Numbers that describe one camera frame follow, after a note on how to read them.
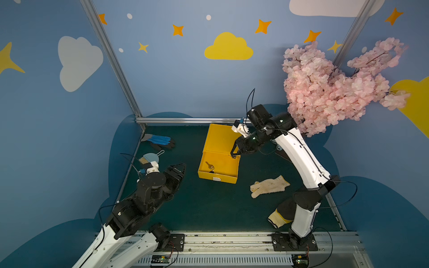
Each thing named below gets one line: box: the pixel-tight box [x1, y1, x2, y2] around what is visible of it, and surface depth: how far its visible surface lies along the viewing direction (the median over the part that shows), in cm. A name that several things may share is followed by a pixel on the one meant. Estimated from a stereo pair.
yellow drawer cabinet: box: [199, 123, 242, 166], surface depth 86 cm
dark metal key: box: [205, 161, 216, 174], surface depth 84 cm
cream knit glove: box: [249, 175, 291, 199], surface depth 93 cm
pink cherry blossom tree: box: [282, 37, 411, 137], surface depth 67 cm
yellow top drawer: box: [197, 150, 241, 185], surface depth 85 cm
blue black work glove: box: [140, 133, 176, 150], surface depth 113 cm
